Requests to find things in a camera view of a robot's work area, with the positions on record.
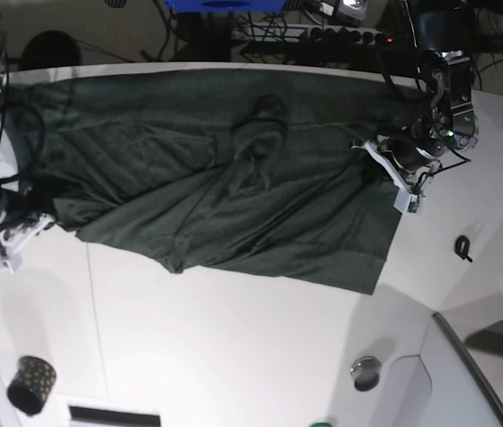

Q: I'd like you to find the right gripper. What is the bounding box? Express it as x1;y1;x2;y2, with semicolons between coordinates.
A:
0;188;53;240

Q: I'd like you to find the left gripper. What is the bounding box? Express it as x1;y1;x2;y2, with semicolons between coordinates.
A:
353;135;442;214

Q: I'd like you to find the dark green t-shirt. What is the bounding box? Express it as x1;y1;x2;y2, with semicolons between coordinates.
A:
0;68;434;297

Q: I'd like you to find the small black clip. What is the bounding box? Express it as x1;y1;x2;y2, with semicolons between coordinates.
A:
453;235;473;262

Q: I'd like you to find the black patterned cup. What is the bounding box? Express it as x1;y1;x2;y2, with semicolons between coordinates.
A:
6;356;57;416

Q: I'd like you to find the round metal table grommet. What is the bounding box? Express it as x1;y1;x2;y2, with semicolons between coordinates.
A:
350;356;382;392

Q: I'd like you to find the white power strip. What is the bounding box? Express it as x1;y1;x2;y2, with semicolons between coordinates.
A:
231;21;395;45

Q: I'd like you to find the blue bin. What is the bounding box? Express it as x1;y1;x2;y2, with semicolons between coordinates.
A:
165;0;286;13

